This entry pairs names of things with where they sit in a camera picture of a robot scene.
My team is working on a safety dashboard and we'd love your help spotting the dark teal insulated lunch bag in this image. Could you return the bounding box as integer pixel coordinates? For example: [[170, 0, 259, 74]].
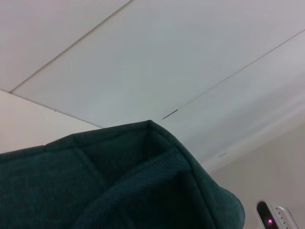
[[0, 120, 246, 229]]

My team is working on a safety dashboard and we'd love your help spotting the white depth camera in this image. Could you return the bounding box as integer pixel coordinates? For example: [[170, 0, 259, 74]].
[[256, 200, 300, 229]]

